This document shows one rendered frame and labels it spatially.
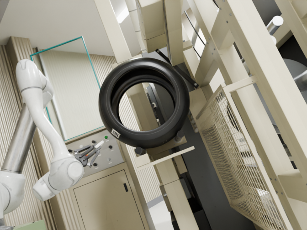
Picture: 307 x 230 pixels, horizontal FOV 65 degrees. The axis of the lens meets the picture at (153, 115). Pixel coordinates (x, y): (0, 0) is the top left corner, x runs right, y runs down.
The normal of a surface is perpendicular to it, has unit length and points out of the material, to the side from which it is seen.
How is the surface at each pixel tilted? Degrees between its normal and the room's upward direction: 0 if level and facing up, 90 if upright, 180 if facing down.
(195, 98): 90
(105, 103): 87
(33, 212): 90
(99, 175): 90
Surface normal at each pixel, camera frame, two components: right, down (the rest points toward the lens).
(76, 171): 0.69, -0.25
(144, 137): -0.03, 0.00
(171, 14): 0.33, 0.81
